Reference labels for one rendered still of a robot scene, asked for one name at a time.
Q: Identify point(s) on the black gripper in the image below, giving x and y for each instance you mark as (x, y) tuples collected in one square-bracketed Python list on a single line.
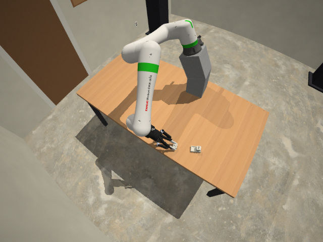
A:
[(158, 137)]

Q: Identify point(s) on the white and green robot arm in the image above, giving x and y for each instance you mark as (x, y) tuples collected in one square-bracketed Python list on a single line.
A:
[(146, 52)]

